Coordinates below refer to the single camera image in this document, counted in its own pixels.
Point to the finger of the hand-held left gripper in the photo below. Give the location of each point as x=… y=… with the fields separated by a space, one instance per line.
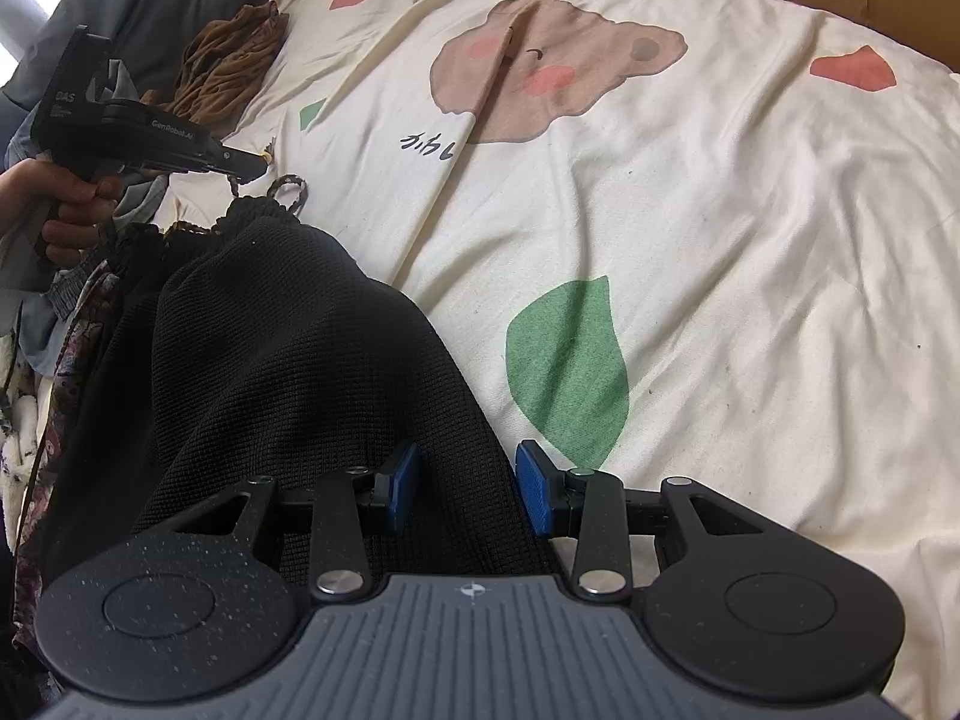
x=244 y=163

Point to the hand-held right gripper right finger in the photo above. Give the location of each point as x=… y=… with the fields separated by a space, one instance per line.
x=538 y=487

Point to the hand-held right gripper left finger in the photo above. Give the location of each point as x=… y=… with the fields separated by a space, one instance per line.
x=397 y=487

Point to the black pants with floral sides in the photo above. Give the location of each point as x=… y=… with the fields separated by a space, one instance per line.
x=285 y=360

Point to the person's left hand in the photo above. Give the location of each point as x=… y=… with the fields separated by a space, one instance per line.
x=52 y=199

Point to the brown garment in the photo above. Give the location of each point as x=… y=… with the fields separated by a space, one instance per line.
x=225 y=67

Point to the blue denim garment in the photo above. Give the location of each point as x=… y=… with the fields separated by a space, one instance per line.
x=45 y=337

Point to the white knit cloth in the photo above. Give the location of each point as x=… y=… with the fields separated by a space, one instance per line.
x=19 y=420

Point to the bear print cream blanket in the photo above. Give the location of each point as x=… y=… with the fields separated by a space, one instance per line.
x=712 y=240

